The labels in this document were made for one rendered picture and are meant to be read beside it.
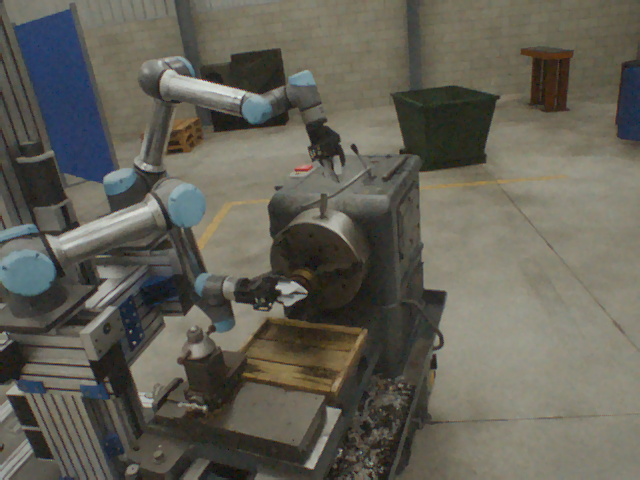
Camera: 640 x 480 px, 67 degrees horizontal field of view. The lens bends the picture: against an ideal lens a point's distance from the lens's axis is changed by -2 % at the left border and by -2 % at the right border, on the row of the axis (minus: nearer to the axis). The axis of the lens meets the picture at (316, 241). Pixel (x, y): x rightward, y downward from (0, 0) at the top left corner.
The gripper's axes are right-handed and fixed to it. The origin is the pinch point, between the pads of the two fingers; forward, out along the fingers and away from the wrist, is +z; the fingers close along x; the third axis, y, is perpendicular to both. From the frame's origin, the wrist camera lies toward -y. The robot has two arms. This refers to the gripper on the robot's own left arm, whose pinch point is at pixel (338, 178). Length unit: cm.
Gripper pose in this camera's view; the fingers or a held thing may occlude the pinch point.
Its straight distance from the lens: 162.7
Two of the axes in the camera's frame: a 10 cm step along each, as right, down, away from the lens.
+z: 3.4, 9.0, 2.9
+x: 8.7, -1.7, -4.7
